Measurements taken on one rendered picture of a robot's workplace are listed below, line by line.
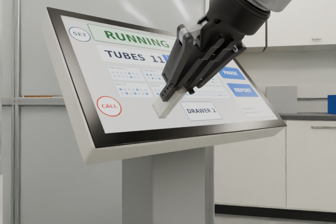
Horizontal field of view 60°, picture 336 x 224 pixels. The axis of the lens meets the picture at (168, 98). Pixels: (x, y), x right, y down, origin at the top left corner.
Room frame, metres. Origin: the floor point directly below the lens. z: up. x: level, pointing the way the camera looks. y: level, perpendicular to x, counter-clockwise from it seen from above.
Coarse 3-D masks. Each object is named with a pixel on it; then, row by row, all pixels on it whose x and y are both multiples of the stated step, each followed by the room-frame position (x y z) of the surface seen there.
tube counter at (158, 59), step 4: (148, 52) 0.61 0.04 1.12; (152, 52) 0.62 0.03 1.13; (156, 52) 0.63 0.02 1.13; (152, 56) 0.61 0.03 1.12; (156, 56) 0.62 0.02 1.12; (160, 56) 0.63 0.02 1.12; (164, 56) 0.64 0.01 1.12; (152, 60) 0.60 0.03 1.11; (156, 60) 0.61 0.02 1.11; (160, 60) 0.62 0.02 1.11; (164, 60) 0.63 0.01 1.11; (156, 64) 0.60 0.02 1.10; (160, 64) 0.61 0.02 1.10; (164, 64) 0.62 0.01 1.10
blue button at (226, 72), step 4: (224, 68) 0.76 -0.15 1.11; (228, 68) 0.77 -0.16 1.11; (232, 68) 0.78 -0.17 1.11; (236, 68) 0.79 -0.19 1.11; (220, 72) 0.73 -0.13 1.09; (224, 72) 0.74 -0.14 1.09; (228, 72) 0.75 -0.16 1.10; (232, 72) 0.76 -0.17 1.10; (236, 72) 0.78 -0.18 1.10; (240, 72) 0.79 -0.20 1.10; (224, 76) 0.72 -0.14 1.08; (228, 76) 0.74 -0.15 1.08; (232, 76) 0.75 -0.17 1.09; (236, 76) 0.76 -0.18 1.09; (240, 76) 0.77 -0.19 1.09
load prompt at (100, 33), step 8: (88, 24) 0.57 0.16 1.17; (96, 32) 0.56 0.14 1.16; (104, 32) 0.58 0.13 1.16; (112, 32) 0.59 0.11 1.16; (120, 32) 0.61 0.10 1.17; (128, 32) 0.63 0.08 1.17; (136, 32) 0.64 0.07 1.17; (96, 40) 0.55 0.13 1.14; (104, 40) 0.56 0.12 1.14; (112, 40) 0.57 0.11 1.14; (120, 40) 0.59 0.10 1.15; (128, 40) 0.60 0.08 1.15; (136, 40) 0.62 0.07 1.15; (144, 40) 0.64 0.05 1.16; (152, 40) 0.66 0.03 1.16; (160, 40) 0.68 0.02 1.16; (168, 40) 0.70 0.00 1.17; (152, 48) 0.63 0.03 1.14; (160, 48) 0.65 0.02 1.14; (168, 48) 0.67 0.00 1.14
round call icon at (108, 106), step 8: (96, 96) 0.45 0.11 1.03; (104, 96) 0.46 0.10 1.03; (112, 96) 0.47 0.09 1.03; (96, 104) 0.44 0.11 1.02; (104, 104) 0.45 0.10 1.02; (112, 104) 0.46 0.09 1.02; (120, 104) 0.47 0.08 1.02; (104, 112) 0.44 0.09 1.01; (112, 112) 0.44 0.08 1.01; (120, 112) 0.45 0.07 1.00
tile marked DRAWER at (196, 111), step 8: (184, 104) 0.56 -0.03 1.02; (192, 104) 0.57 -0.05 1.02; (200, 104) 0.58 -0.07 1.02; (208, 104) 0.60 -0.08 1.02; (192, 112) 0.55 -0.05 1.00; (200, 112) 0.57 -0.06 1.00; (208, 112) 0.58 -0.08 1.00; (216, 112) 0.60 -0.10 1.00; (192, 120) 0.54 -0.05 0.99; (200, 120) 0.55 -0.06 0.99
